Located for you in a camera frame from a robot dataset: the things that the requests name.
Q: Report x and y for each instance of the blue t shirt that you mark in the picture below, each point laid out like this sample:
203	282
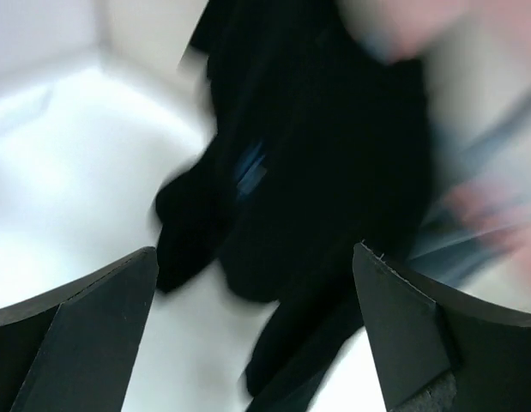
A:
445	249

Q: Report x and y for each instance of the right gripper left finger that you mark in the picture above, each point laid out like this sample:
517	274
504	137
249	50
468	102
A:
73	348

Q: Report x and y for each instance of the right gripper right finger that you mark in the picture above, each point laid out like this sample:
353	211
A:
436	348

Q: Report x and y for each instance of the black t shirt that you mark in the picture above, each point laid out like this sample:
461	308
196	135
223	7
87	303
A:
319	145

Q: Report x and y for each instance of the pink hanger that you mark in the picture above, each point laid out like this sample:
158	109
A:
399	30
497	214

